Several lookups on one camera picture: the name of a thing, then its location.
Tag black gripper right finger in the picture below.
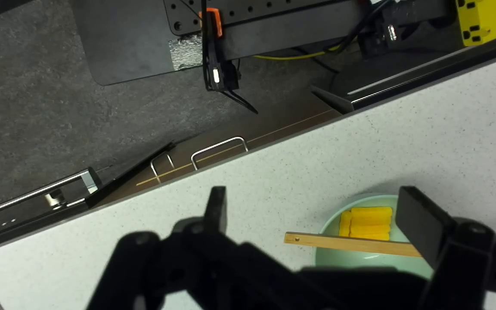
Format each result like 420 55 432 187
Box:
395 186 456 268

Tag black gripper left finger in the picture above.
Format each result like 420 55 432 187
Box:
203 186 227 232

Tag wooden spatula with yellow blade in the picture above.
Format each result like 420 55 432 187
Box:
283 232 420 256

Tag mint green bowl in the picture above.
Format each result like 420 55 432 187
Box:
314 194 430 277

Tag yellow food pieces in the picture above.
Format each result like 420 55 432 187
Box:
337 206 392 241

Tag yellow power tool box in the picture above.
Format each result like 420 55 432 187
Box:
454 0 496 48

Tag silver cabinet door handle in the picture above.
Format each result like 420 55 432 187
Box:
189 136 249 170

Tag orange handled black clamp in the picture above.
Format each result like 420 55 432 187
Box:
199 0 256 113

